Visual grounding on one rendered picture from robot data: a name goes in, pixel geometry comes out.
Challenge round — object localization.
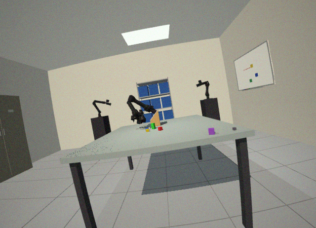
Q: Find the purple block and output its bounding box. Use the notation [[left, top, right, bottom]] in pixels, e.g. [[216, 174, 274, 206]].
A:
[[208, 128, 215, 135]]

